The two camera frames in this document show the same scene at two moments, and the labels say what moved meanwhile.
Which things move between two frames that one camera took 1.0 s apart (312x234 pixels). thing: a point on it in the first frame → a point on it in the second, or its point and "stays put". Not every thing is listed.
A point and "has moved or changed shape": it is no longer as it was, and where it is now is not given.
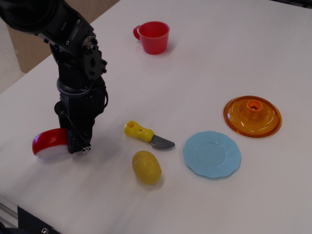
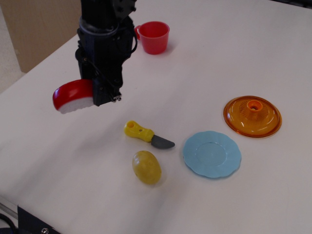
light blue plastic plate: [211, 154] stays put
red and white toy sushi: [52, 143] has moved or changed shape
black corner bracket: [29, 224] stays put
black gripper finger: [78, 142] → [106, 91]
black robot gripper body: [80, 102] → [108, 49]
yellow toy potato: [146, 167] stays put
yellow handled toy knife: [132, 129] stays put
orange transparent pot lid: [253, 116] stays put
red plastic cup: [154, 35] stays put
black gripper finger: [64, 122] → [85, 72]
